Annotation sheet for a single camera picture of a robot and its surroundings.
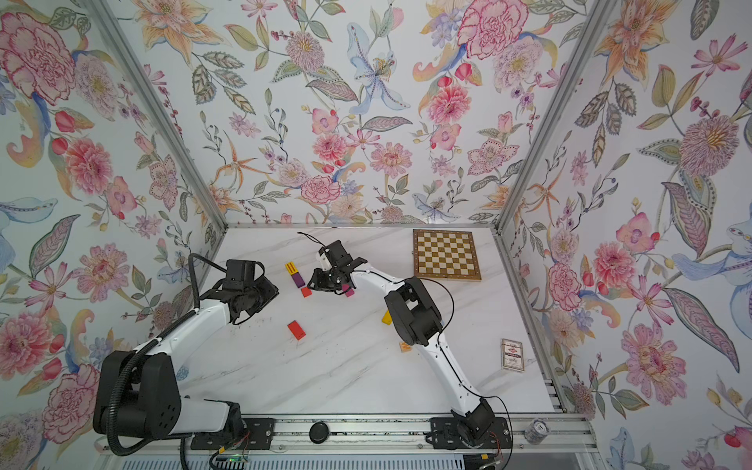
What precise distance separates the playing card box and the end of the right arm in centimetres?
50

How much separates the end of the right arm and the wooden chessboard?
316 millimetres

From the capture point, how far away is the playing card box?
2.81ft

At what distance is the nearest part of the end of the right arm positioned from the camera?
801 mm

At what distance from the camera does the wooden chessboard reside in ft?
3.53

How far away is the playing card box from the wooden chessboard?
9.6 inches
